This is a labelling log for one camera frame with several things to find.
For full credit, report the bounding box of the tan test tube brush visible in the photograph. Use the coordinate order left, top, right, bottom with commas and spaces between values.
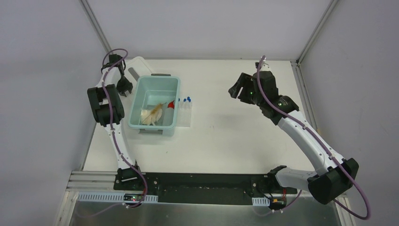
142, 102, 168, 125

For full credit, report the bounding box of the white slotted cable duct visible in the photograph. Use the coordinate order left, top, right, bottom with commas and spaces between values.
77, 192, 143, 204

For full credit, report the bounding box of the red cap wash bottle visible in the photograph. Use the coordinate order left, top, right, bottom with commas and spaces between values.
162, 100, 175, 126

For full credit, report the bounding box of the teal storage bin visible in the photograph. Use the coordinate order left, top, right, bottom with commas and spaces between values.
127, 74, 181, 137

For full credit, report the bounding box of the clear test tube rack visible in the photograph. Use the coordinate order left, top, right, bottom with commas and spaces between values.
176, 100, 192, 128

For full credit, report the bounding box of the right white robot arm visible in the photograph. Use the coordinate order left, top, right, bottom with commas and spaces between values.
228, 71, 359, 204

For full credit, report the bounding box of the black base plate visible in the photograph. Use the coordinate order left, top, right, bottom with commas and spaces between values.
113, 172, 297, 205

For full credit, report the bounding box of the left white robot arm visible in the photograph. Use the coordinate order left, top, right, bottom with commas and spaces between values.
87, 53, 144, 190

